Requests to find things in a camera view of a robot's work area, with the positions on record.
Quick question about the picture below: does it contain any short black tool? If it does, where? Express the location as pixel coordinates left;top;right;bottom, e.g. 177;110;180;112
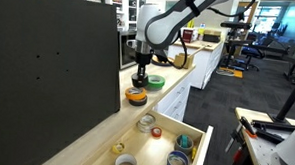
254;129;286;146

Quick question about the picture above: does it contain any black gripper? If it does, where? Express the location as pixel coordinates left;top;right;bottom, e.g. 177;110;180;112
135;51;154;80

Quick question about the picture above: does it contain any blue office chair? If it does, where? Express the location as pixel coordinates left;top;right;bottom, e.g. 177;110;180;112
236;29;291;74

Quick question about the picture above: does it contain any yellow floor mat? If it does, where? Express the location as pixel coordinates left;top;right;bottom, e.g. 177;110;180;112
216;66;244;80

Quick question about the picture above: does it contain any orange tape roll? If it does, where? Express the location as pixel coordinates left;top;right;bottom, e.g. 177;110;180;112
124;86;148;101

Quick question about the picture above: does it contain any microwave oven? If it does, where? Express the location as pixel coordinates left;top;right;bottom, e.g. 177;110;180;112
116;29;139;71

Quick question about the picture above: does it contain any clear tape roll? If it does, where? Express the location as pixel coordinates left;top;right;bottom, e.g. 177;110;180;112
135;113;157;134

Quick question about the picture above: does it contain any black pole stand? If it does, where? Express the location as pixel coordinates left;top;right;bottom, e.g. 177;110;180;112
267;61;295;125

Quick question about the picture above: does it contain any black and red bar clamp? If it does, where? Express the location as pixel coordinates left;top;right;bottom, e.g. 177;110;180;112
223;122;250;165

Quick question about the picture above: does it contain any white shelf unit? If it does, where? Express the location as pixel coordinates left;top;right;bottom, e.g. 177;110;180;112
103;0;148;33

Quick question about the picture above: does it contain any black camera stand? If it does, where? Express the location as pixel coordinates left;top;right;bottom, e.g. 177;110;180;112
217;0;259;70

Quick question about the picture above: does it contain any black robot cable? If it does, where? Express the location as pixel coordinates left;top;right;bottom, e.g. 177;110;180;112
154;0;259;73

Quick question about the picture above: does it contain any yellow spray bottle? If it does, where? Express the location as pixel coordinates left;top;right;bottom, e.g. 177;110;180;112
197;23;207;42

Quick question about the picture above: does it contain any small yellow item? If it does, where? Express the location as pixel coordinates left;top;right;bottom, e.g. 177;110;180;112
190;146;198;162

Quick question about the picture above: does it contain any red box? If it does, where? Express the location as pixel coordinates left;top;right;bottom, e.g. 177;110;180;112
181;28;199;45

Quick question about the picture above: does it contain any perforated work table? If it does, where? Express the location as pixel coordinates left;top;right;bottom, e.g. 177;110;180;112
232;106;295;165

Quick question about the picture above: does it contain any black clamp orange trigger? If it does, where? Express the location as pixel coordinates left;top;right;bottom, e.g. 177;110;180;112
238;116;259;139

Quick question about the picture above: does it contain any white cone shaped cover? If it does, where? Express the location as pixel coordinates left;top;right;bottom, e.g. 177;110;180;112
274;114;295;165

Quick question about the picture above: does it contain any black panel board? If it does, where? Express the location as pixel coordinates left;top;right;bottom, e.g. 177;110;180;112
0;0;126;165

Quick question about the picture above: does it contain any long black tool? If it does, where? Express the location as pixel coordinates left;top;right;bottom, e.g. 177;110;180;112
250;119;295;133

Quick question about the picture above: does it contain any cardboard box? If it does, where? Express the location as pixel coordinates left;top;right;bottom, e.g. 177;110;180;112
204;28;223;37

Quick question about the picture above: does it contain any wooden drawer with white front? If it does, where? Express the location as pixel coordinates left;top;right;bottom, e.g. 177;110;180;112
80;106;215;165

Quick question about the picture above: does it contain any black tape roll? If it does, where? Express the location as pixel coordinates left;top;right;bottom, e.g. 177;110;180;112
127;95;149;108
130;71;150;90

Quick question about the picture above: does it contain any wooden block holder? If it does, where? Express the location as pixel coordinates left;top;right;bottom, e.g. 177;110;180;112
172;43;207;71

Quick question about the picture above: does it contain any black box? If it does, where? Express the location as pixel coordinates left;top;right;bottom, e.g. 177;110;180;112
202;33;222;44

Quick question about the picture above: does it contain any yellow and white tape roll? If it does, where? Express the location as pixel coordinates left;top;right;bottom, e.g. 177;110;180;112
113;152;138;165

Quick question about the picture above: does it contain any white drawer cabinet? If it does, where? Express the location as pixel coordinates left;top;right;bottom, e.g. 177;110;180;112
152;72;193;123

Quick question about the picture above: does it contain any teal tape roll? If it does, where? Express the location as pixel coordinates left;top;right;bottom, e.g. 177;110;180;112
173;133;195;157

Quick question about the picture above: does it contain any red tape roll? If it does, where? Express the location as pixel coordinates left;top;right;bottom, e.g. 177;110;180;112
150;126;164;139

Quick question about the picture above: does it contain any small yellow tape roll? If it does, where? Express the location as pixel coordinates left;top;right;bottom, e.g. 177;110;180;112
111;142;126;156

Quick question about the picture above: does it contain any white side cabinet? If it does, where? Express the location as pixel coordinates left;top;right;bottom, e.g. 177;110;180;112
166;37;225;91

